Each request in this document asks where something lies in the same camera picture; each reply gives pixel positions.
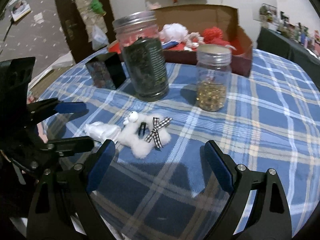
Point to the dark brown door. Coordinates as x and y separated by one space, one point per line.
74 27

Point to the tall glass jar metal lid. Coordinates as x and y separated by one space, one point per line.
142 51

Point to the green plush on door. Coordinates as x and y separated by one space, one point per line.
97 7

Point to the red knitted item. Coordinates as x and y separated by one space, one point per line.
219 42

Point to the small jar gold beads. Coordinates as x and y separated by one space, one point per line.
213 76

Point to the blue plaid tablecloth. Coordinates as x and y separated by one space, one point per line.
270 120

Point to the red cardboard box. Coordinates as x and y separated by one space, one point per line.
218 24

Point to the dark green covered table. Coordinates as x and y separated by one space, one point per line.
274 43

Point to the white fluffy plush toy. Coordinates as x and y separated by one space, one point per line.
143 133

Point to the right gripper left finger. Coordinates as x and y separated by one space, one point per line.
101 161

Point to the blue tissue packet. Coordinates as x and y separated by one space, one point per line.
169 45

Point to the white mesh bath puff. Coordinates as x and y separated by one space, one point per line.
173 32

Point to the white plastic bag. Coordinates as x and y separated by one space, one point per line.
99 38

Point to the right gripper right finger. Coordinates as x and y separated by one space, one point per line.
222 166

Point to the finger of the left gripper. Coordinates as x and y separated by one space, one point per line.
62 107
70 146

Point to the red mesh bath puff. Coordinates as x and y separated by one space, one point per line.
211 33

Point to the beige knitted scrunchie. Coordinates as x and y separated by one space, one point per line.
192 41

